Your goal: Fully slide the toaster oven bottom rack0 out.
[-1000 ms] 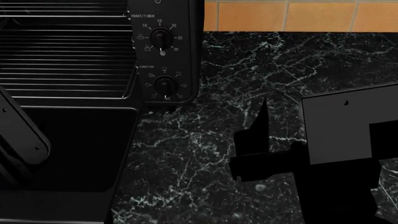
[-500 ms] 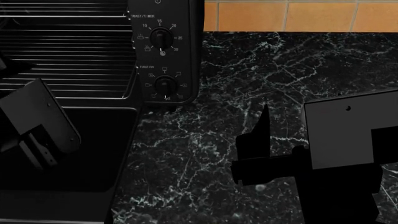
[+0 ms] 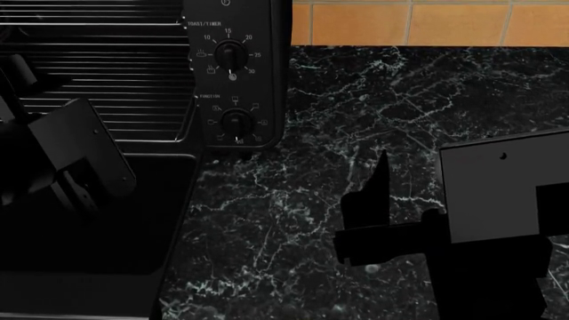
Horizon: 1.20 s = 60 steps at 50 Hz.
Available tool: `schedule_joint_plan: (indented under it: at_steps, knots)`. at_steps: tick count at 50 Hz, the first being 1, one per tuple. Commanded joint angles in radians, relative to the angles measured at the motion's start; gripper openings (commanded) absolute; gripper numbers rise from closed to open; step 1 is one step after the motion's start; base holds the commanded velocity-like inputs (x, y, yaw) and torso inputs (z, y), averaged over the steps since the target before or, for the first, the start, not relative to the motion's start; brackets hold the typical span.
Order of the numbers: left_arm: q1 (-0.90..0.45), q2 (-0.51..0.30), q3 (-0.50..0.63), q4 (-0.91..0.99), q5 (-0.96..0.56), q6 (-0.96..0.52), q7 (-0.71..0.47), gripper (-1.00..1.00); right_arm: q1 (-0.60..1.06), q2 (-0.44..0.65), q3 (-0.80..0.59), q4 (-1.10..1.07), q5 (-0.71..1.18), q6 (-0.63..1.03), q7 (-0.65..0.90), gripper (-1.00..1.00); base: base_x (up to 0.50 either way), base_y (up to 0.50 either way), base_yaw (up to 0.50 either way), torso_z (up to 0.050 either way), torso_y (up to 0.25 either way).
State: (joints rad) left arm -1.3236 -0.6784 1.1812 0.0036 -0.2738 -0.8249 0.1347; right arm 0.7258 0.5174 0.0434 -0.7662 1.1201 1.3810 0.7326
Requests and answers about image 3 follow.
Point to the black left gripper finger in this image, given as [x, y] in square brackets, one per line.
[5, 100]
[23, 70]

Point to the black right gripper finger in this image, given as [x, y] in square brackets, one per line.
[371, 200]

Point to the black toaster oven door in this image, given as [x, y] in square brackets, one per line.
[146, 213]

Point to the black toaster oven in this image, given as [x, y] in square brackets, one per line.
[266, 83]

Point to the black function knob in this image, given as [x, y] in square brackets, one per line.
[237, 121]

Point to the black timer knob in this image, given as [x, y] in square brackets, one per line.
[230, 55]

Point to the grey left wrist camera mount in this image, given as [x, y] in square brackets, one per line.
[84, 140]

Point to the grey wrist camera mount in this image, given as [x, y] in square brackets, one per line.
[484, 186]
[84, 140]

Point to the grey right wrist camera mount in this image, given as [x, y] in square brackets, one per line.
[484, 186]

